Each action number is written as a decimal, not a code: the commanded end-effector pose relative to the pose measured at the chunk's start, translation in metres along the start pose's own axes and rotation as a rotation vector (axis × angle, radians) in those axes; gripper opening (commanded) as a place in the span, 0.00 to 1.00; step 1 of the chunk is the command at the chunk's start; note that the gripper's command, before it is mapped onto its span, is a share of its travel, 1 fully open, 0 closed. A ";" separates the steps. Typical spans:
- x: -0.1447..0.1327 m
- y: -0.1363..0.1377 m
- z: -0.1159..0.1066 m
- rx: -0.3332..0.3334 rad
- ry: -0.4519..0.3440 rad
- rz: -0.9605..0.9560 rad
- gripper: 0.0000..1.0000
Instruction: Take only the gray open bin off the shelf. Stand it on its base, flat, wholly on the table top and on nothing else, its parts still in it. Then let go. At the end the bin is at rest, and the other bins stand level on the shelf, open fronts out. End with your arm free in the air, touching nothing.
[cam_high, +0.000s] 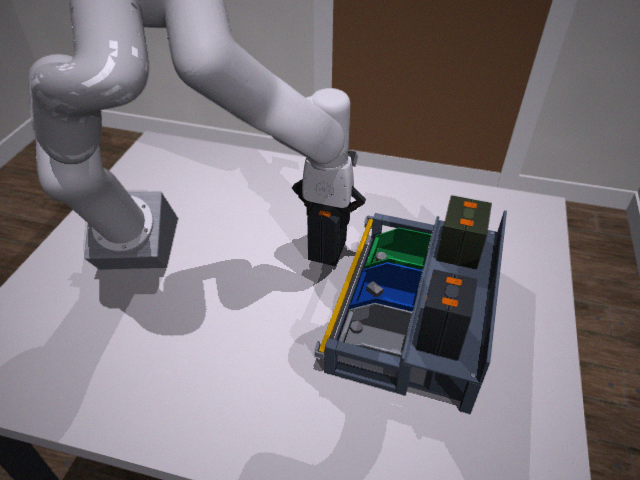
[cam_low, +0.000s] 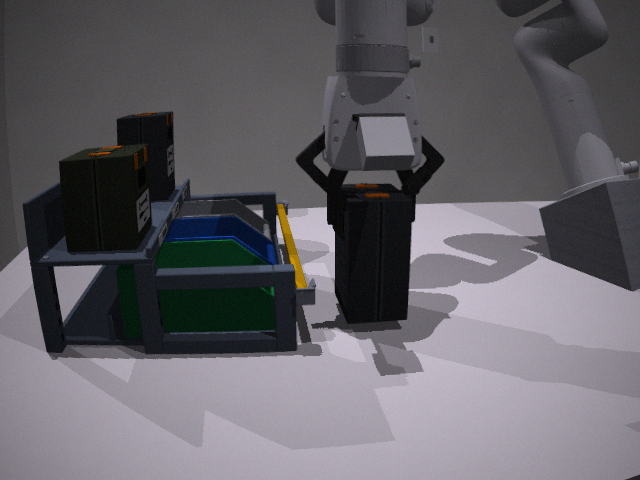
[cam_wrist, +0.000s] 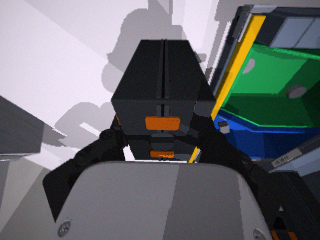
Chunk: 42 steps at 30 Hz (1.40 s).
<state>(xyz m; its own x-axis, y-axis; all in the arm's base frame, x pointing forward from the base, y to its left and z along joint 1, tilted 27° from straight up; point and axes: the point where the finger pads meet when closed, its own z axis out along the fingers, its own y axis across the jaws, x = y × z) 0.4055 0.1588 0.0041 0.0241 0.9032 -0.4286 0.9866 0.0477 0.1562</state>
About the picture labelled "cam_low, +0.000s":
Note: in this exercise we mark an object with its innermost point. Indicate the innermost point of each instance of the green open bin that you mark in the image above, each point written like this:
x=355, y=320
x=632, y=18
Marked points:
x=201, y=310

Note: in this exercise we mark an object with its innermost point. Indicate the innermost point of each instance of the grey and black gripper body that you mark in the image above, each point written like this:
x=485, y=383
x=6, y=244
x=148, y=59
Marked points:
x=354, y=92

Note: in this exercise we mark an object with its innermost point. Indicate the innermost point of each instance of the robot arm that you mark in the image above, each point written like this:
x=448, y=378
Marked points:
x=371, y=35

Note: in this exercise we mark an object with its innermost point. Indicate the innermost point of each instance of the blue open bin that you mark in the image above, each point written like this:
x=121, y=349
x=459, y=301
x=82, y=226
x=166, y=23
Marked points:
x=224, y=228

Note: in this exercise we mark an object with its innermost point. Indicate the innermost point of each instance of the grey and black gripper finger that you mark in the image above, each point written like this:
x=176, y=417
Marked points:
x=331, y=184
x=415, y=182

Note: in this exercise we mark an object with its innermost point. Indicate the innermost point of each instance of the yellow bar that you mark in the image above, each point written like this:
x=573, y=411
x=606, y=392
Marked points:
x=290, y=247

